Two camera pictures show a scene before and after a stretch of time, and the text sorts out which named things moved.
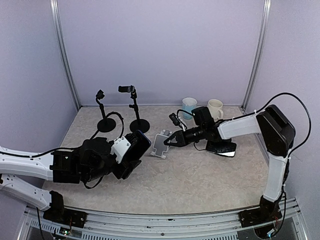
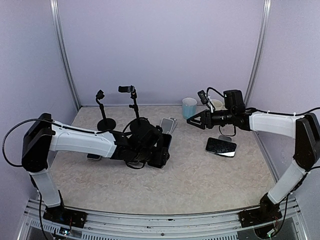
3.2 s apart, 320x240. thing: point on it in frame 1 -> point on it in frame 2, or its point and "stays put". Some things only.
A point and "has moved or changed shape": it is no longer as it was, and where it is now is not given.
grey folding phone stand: x=159 y=145 has moved or changed shape
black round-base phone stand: x=105 y=125 stays put
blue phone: x=139 y=145 has moved or changed shape
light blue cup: x=188 y=104 stays put
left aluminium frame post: x=56 y=17 stays put
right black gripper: x=181 y=139 -> x=206 y=119
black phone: x=223 y=147 stays put
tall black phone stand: x=138 y=124 stays put
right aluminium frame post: x=259 y=53 stays put
